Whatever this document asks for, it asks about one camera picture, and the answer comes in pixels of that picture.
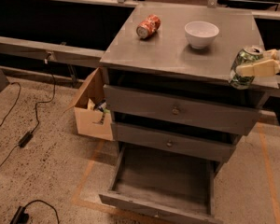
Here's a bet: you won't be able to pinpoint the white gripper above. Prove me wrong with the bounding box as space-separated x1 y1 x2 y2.
235 49 280 77

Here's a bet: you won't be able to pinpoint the grey middle drawer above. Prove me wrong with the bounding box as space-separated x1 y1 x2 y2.
112 122 235 162

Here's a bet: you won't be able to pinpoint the red crushed soda can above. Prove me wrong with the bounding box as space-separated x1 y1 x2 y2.
136 14 161 39

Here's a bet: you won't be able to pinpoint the white ceramic bowl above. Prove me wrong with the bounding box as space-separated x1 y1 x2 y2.
185 21 219 49

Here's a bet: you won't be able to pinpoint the green soda can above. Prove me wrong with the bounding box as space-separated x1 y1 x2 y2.
229 46 264 90

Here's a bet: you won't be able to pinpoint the black plug with cable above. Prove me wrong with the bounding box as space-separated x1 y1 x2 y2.
9 200 60 224

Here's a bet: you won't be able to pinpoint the grey open bottom drawer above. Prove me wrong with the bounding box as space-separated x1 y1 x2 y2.
100 144 223 224

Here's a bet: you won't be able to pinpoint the black power adapter with cable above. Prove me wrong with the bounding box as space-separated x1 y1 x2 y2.
0 74 56 168

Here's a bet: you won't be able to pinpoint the grey metal rail frame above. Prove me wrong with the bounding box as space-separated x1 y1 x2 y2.
0 0 280 89

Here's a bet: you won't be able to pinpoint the items inside cardboard box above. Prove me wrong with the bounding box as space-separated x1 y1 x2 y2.
87 99 110 125

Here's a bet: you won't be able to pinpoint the grey drawer cabinet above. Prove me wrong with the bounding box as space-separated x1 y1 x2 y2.
101 4 277 162

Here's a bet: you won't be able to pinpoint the cardboard box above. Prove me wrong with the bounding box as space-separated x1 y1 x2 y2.
65 68 113 141

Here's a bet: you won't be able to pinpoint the grey top drawer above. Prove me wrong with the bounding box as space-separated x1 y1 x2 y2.
104 85 260 135

